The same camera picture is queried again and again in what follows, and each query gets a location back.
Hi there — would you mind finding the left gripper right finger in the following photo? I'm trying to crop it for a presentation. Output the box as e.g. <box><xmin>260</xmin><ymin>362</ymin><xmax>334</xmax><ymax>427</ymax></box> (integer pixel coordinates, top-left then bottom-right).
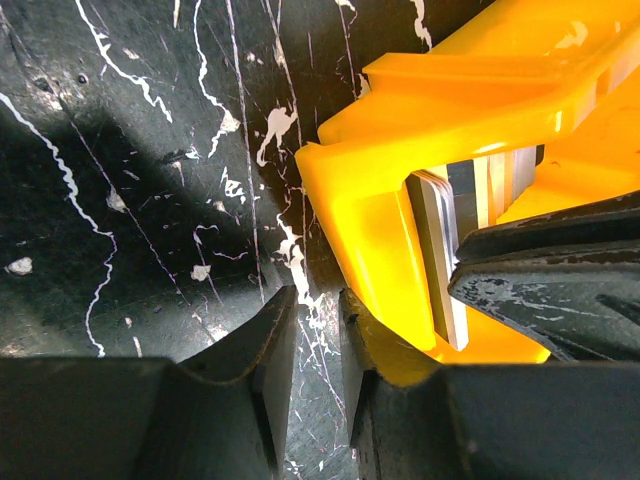
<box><xmin>339</xmin><ymin>289</ymin><xmax>639</xmax><ymax>479</ymax></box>

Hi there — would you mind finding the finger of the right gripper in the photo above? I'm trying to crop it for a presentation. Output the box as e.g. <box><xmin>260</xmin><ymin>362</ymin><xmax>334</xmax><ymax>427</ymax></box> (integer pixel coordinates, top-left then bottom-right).
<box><xmin>456</xmin><ymin>191</ymin><xmax>639</xmax><ymax>264</ymax></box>
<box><xmin>449</xmin><ymin>252</ymin><xmax>639</xmax><ymax>362</ymax></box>

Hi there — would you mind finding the orange card box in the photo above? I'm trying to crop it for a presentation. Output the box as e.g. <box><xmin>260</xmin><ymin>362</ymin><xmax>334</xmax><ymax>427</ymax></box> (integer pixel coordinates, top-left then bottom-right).
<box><xmin>296</xmin><ymin>1</ymin><xmax>639</xmax><ymax>363</ymax></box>

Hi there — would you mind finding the stack of cards in box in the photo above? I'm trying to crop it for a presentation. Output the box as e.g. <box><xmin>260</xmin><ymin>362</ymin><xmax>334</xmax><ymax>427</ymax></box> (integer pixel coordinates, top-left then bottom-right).
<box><xmin>406</xmin><ymin>145</ymin><xmax>545</xmax><ymax>351</ymax></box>

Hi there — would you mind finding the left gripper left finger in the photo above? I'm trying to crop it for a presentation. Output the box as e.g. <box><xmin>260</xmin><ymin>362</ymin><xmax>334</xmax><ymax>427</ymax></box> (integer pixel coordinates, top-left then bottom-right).
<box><xmin>1</xmin><ymin>286</ymin><xmax>298</xmax><ymax>479</ymax></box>

